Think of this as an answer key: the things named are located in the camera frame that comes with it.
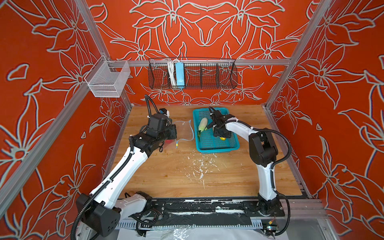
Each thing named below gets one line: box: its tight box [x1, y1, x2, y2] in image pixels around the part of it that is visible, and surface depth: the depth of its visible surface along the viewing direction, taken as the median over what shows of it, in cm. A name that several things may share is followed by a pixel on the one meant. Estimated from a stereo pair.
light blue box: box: [175, 62, 185, 89], surface depth 92 cm
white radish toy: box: [198, 117, 208, 142], surface depth 104 cm
